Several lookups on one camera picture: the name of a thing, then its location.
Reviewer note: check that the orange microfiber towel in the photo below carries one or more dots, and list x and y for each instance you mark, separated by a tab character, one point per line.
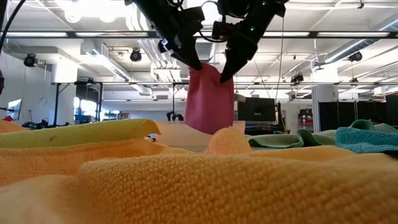
9	127
217	186

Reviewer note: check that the black metal rack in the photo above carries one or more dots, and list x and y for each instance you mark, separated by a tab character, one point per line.
56	102

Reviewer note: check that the tan rectangular tray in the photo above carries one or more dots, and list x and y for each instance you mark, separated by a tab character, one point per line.
180	135

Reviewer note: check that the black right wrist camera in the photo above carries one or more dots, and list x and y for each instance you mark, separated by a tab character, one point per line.
222	31

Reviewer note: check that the yellow microfiber towel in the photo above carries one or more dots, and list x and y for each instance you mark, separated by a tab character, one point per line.
77	133

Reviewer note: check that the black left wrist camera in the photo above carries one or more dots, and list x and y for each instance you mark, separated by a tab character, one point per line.
194	20

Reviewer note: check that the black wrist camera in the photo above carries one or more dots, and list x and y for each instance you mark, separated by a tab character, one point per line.
194	20
222	31

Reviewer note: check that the black computer monitor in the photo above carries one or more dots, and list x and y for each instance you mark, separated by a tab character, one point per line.
256	109

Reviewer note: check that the teal microfiber towel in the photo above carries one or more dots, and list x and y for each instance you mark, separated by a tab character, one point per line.
363	140

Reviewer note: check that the red object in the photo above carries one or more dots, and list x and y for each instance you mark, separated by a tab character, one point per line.
8	119

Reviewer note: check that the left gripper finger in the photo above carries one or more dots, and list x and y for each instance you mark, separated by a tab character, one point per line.
180	56
194	53

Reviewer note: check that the black room partition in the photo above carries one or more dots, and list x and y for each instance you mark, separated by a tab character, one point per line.
342	115

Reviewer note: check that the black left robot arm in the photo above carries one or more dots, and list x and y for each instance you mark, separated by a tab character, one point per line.
146	6

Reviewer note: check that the light green microfiber towel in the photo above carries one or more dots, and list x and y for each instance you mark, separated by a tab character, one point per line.
273	140

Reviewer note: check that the pink microfiber towel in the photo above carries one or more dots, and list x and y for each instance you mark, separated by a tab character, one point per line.
208	102

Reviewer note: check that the black horizontal overhead bar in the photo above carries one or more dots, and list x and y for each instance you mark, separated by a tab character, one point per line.
313	34

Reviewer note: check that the small bright-screen monitor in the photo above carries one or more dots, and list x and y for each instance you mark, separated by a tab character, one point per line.
15	109

